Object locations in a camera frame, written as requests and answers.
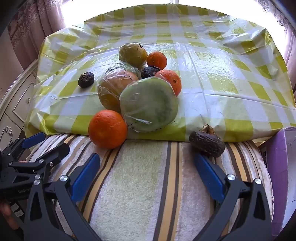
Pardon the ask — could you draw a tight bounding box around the green round fruit slice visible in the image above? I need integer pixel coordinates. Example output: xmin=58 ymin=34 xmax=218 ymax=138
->
xmin=120 ymin=77 xmax=179 ymax=133

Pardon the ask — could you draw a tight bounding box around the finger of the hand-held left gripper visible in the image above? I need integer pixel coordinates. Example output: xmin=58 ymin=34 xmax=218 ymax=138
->
xmin=9 ymin=143 xmax=70 ymax=179
xmin=7 ymin=132 xmax=46 ymax=160

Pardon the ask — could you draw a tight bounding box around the purple cardboard box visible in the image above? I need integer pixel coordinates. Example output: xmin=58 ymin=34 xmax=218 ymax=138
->
xmin=259 ymin=126 xmax=296 ymax=237

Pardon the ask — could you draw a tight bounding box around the brown-orange mango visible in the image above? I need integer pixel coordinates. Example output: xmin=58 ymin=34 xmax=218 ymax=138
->
xmin=97 ymin=70 xmax=139 ymax=114

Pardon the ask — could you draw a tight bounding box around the yellow checkered plastic tablecloth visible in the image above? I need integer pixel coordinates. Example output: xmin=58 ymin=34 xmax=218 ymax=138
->
xmin=24 ymin=3 xmax=296 ymax=143

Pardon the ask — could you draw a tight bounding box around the large orange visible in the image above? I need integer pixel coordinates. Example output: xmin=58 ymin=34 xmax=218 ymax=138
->
xmin=88 ymin=110 xmax=128 ymax=149

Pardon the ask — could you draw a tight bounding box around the dark wrinkled passion fruit with stem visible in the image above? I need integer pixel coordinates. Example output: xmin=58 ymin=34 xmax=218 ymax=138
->
xmin=189 ymin=124 xmax=226 ymax=158

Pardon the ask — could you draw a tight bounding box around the yellow-green pear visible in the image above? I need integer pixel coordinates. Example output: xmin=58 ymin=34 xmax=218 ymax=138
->
xmin=119 ymin=43 xmax=148 ymax=68

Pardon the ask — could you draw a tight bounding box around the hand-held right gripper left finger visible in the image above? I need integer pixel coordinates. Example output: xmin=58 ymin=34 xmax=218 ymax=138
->
xmin=23 ymin=152 xmax=102 ymax=241

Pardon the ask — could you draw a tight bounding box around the striped towel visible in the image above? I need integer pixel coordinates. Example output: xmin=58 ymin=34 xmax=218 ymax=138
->
xmin=25 ymin=133 xmax=274 ymax=241

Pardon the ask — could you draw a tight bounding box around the small orange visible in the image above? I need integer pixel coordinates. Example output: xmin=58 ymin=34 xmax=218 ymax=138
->
xmin=147 ymin=52 xmax=167 ymax=70

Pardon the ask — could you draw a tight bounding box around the white dresser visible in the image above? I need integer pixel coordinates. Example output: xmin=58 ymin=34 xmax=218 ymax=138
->
xmin=0 ymin=59 xmax=38 ymax=149

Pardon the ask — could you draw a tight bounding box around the pink embroidered curtain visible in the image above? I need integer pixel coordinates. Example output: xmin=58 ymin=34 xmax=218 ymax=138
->
xmin=7 ymin=0 xmax=67 ymax=70
xmin=257 ymin=0 xmax=296 ymax=81

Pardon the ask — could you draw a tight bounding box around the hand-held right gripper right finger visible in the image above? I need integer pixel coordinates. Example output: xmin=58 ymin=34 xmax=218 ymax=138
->
xmin=194 ymin=153 xmax=273 ymax=241

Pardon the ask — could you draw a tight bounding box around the person's left hand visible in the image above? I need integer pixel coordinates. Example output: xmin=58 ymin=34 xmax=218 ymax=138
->
xmin=0 ymin=200 xmax=19 ymax=230

